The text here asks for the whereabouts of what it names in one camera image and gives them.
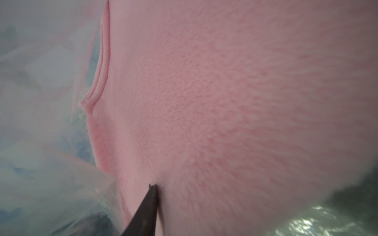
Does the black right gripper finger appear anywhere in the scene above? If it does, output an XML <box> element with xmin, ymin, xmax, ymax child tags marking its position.
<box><xmin>121</xmin><ymin>184</ymin><xmax>159</xmax><ymax>236</ymax></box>

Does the clear plastic vacuum bag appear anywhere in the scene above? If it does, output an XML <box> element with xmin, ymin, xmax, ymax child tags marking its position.
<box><xmin>1</xmin><ymin>1</ymin><xmax>125</xmax><ymax>236</ymax></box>

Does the pink fleece blanket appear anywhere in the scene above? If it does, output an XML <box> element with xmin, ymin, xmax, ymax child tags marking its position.
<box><xmin>82</xmin><ymin>1</ymin><xmax>378</xmax><ymax>236</ymax></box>

